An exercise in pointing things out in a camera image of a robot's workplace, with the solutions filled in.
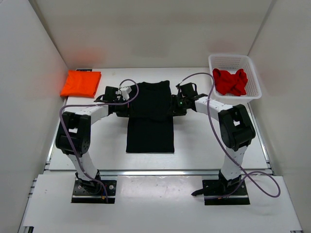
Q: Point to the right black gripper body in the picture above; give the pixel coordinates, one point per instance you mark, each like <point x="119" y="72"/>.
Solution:
<point x="180" y="105"/>

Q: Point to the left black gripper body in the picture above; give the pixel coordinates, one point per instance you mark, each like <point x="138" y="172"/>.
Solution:
<point x="122" y="110"/>

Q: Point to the black t shirt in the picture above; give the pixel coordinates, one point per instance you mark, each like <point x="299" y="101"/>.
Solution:
<point x="150" y="123"/>

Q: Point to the orange t shirt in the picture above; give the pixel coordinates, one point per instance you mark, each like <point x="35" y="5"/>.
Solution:
<point x="81" y="84"/>

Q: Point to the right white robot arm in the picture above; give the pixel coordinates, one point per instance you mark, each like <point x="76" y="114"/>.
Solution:
<point x="236" y="128"/>

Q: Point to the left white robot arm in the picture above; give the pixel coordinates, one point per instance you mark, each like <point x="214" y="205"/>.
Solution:
<point x="74" y="132"/>

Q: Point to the red t shirt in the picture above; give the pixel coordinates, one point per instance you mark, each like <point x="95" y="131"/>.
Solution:
<point x="227" y="83"/>

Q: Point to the white plastic basket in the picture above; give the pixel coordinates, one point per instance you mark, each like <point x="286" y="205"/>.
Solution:
<point x="232" y="63"/>

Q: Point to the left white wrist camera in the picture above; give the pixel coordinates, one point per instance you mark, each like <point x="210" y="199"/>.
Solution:
<point x="123" y="93"/>

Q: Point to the aluminium rail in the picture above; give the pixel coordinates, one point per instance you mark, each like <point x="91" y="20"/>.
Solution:
<point x="196" y="172"/>

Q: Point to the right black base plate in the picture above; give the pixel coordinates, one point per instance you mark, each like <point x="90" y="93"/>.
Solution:
<point x="215" y="194"/>

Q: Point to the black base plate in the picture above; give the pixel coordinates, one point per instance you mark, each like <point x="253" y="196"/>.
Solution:
<point x="83" y="194"/>
<point x="215" y="194"/>

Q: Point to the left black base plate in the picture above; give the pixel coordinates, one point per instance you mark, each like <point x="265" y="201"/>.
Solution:
<point x="83" y="194"/>

